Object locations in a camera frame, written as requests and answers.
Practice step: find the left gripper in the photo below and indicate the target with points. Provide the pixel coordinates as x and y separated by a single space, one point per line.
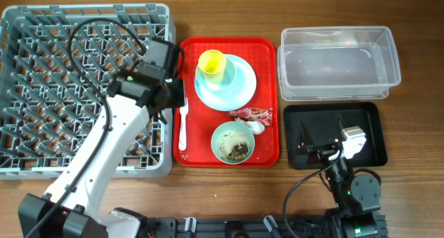
177 98

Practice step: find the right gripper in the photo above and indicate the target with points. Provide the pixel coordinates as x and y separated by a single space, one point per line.
305 146

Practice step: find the white plastic fork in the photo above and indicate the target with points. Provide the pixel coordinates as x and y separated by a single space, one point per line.
182 142

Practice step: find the yellow plastic cup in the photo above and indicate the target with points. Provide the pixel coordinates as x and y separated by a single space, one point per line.
212 63

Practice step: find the green bowl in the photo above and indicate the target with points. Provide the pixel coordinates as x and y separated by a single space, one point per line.
231 125

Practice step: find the food leftovers rice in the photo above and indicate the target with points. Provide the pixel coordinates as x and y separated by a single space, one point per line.
233 145

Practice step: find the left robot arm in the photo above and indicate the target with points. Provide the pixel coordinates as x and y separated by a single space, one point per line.
70 205

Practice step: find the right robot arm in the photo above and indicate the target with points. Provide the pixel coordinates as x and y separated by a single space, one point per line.
355 192

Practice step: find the grey dishwasher rack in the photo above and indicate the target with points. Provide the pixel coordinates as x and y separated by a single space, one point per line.
52 60

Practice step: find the black plastic tray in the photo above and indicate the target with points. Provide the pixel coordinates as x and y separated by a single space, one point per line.
320 120

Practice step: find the red plastic tray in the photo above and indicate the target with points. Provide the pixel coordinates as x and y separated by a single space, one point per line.
202 120

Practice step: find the red snack wrapper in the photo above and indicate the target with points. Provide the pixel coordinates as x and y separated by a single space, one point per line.
262 115

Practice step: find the crumpled white tissue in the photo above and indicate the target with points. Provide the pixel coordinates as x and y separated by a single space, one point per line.
254 126

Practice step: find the light blue plate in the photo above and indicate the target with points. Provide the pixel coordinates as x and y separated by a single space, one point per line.
237 95

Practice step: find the clear plastic bin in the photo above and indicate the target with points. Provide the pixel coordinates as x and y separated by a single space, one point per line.
337 63

